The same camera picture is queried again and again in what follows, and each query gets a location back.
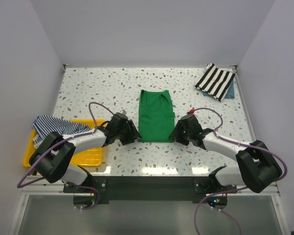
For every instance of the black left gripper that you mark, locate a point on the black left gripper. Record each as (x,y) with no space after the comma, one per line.
(133,134)

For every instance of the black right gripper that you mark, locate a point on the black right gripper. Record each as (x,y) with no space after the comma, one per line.
(176,134)

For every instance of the green tank top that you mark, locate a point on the green tank top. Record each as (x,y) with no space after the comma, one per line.
(156,116)

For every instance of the blue white striped tank top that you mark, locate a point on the blue white striped tank top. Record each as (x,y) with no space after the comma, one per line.
(45,124)

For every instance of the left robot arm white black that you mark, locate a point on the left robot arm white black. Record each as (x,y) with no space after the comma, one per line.
(52,159)

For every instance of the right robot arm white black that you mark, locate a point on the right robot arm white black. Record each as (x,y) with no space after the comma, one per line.
(256,167)

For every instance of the blue folded tank top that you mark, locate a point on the blue folded tank top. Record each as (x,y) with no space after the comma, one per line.
(229,94)

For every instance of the yellow plastic tray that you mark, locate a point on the yellow plastic tray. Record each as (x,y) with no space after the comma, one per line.
(88,158)

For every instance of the black white striped folded top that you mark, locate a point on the black white striped folded top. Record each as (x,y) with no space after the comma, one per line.
(215,82)

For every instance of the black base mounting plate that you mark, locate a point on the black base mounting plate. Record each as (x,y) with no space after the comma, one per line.
(95,195)

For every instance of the aluminium front rail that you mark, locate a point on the aluminium front rail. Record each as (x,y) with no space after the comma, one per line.
(143,185)

